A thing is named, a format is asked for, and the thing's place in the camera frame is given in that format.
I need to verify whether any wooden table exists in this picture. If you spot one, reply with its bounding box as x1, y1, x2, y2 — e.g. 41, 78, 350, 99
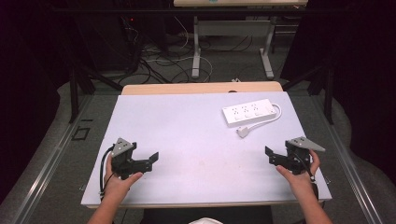
86, 80, 325, 210

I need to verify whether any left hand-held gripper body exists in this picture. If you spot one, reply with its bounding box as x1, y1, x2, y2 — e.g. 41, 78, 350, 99
110, 137, 153, 181

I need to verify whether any white power strip cable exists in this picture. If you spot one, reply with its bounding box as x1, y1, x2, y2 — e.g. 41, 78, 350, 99
245, 103, 283, 133

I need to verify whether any person's white clothing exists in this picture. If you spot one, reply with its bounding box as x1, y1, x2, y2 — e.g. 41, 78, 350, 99
188, 217, 224, 224

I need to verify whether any white desk with metal legs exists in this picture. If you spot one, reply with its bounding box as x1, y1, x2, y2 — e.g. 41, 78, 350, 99
173, 0, 309, 80

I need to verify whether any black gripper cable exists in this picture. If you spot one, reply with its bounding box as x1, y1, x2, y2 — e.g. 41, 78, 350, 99
98, 144, 116, 201
298, 152, 320, 201

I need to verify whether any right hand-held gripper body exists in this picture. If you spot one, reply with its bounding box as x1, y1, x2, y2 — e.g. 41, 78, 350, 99
269, 136, 327, 175

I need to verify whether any aluminium floor rail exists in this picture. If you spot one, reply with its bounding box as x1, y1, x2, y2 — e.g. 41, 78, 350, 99
311, 96, 385, 224
12, 94, 94, 224

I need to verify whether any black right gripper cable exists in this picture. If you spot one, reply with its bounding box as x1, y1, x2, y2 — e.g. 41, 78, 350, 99
298, 152, 320, 201

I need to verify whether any person's right hand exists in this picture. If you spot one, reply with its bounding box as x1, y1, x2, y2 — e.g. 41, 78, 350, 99
276, 148, 322, 194

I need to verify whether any black floor socket frame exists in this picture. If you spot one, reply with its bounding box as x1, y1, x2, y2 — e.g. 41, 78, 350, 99
71, 126, 92, 142

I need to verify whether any black computer tower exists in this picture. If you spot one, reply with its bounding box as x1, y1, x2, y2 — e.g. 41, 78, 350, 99
74, 13, 143, 73

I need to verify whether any tangle of floor cables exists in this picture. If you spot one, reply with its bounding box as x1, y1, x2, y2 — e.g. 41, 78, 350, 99
120, 17, 255, 85

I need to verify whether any black metal stand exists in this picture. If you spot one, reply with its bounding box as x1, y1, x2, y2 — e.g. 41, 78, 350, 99
68, 63, 124, 124
280, 60, 336, 126

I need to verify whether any white table mat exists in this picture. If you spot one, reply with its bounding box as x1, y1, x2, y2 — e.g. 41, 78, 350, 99
80, 91, 332, 207

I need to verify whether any white power plug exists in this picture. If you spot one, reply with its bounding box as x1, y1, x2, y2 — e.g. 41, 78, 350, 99
235, 125, 250, 139

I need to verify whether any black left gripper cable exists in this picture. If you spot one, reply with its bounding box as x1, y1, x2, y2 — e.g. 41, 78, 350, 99
98, 144, 116, 201

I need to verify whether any white power strip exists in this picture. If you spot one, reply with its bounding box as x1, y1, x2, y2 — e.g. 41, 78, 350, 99
221, 98, 278, 128

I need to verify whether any person's left hand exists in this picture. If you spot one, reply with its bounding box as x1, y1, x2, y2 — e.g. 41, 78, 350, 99
104, 154, 145, 201

